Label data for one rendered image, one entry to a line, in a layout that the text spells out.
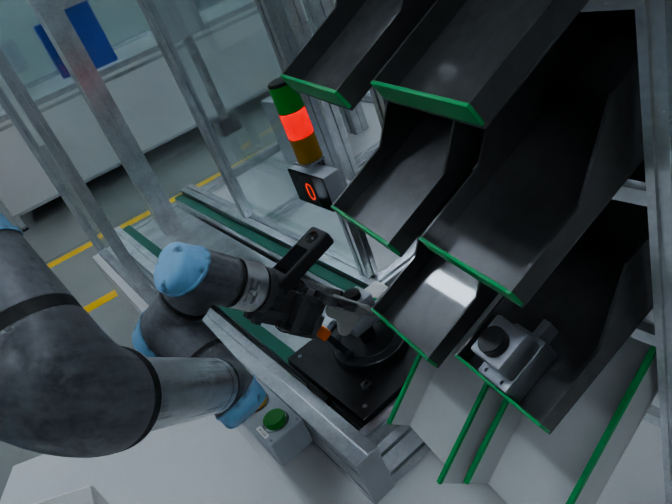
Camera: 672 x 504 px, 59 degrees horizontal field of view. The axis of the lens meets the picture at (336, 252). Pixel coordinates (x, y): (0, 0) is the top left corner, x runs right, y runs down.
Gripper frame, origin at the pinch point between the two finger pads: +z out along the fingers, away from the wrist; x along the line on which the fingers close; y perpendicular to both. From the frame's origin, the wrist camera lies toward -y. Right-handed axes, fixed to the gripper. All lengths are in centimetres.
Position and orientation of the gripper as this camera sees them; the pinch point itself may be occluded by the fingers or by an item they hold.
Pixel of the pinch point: (356, 301)
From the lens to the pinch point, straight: 103.0
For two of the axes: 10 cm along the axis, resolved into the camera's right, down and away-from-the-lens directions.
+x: 5.7, 2.7, -7.7
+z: 7.4, 2.5, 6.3
